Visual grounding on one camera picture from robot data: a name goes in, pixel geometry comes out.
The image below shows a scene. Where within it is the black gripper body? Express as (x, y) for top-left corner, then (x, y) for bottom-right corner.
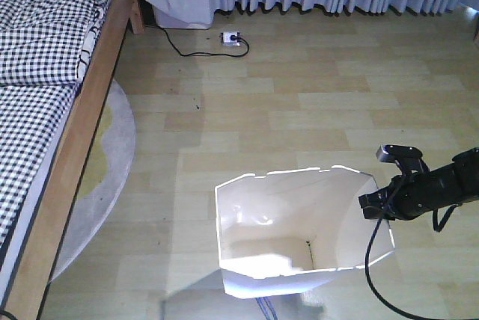
(359, 173), (430, 221)

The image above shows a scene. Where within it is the white plastic trash bin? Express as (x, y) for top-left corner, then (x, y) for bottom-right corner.
(215, 165), (395, 299)

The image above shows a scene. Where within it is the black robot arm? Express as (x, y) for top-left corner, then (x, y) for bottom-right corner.
(359, 144), (478, 221)

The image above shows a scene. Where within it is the white floor power socket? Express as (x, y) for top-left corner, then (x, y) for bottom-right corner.
(220, 31), (241, 46)

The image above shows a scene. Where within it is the grey round rug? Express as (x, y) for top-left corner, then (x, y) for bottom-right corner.
(49, 80), (136, 281)

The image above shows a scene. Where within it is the black white checkered bedding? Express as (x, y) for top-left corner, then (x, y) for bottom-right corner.
(1, 0), (111, 240)

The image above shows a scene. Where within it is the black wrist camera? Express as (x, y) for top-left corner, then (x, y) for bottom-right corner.
(376, 144), (430, 174)

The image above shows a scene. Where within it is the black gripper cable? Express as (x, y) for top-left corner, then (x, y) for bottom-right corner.
(364, 211), (479, 320)

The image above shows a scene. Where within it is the black socket power cable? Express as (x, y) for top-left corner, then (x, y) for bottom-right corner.
(144, 22), (251, 59)

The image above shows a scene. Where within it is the wooden bed frame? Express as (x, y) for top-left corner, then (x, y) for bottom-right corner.
(1, 0), (143, 319)

